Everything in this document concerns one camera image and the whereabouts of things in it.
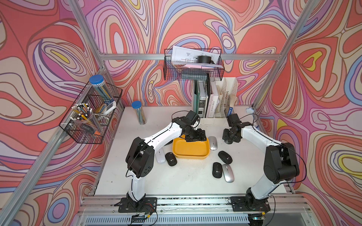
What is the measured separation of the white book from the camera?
2.96 feet

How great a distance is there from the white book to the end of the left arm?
0.22m

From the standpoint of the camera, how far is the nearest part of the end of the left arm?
2.10ft
